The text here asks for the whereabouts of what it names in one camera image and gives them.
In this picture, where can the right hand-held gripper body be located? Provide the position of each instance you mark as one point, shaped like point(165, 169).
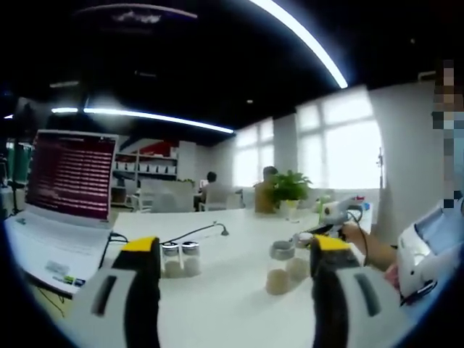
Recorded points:
point(342, 210)

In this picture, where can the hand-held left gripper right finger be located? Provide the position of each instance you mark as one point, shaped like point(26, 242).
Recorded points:
point(328, 301)

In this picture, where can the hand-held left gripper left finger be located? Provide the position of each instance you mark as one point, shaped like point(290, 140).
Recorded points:
point(141, 301)

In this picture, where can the seasoning bottle pale tan powder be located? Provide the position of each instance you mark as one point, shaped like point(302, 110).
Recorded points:
point(298, 270)

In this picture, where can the seasoning bottle white powder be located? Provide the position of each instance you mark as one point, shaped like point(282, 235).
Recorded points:
point(170, 266)
point(191, 266)

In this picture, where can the seasoning bottle brown granules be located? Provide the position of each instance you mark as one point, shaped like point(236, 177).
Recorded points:
point(277, 281)

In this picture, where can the person's right hand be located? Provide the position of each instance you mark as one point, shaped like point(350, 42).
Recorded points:
point(352, 232)

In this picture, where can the potted green plant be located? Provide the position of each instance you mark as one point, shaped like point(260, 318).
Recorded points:
point(290, 186)

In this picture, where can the large bright window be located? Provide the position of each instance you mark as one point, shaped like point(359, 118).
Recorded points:
point(344, 152)
point(253, 159)

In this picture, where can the white t-shirt red print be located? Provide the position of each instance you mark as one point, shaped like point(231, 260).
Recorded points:
point(391, 275)

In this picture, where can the brown paper bag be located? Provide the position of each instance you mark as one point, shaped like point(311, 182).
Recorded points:
point(262, 199)

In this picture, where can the white chest-worn device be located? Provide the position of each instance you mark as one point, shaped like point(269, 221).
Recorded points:
point(417, 261)

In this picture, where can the row of white storage bins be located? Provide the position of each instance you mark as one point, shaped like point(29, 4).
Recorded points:
point(152, 168)

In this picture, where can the silver open laptop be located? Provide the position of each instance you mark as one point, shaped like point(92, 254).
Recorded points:
point(69, 174)

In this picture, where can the white storage shelf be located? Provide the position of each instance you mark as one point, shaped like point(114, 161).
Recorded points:
point(127, 154)

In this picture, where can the long ceiling light strip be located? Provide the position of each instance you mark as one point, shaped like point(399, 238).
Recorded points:
point(163, 116)
point(327, 58)

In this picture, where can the teal board on stand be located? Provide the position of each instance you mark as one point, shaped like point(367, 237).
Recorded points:
point(20, 163)

